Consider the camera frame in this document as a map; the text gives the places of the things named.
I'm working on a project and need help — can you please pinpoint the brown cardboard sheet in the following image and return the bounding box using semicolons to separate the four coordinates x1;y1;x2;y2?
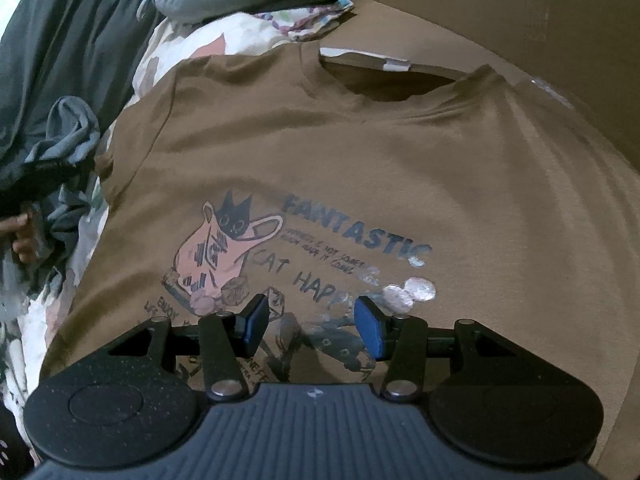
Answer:
320;0;640;161

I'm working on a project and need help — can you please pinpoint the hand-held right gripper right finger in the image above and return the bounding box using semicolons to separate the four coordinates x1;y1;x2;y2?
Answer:
353;296;543;402

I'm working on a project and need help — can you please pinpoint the person's left hand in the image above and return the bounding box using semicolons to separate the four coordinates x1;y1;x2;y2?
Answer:
0;212;34;264

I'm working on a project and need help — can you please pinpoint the blue-grey garment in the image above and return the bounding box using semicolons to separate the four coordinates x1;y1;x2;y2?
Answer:
20;96;108;261

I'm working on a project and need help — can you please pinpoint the white printed bed sheet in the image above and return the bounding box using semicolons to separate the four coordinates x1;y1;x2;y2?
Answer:
0;12;301;461

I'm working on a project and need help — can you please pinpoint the brown printed t-shirt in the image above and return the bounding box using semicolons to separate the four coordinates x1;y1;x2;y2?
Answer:
40;40;640;401

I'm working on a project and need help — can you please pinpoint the dark grey duvet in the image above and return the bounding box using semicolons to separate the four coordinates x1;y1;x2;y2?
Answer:
0;0;166;192

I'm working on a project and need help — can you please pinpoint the floral cloth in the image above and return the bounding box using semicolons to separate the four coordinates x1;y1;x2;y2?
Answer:
257;0;357;42

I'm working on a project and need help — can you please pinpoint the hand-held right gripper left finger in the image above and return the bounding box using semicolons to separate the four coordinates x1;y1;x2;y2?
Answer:
85;294;270;402

